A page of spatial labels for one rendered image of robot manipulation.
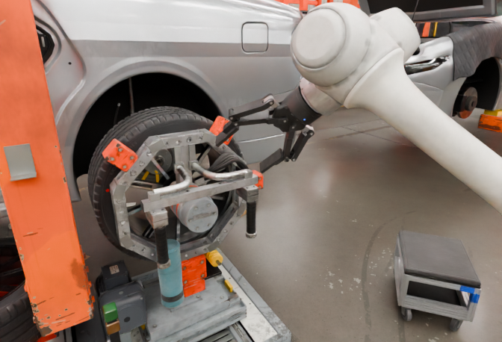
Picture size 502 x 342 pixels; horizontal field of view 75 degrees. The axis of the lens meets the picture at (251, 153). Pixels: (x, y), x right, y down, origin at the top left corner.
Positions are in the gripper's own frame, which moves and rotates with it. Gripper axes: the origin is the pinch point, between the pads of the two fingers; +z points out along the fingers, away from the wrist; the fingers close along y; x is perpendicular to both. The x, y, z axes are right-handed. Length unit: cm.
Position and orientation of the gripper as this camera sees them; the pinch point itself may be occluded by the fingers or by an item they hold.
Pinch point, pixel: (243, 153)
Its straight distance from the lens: 75.7
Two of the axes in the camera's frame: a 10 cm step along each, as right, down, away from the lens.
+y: -7.3, -4.5, -5.1
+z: -6.8, 5.2, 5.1
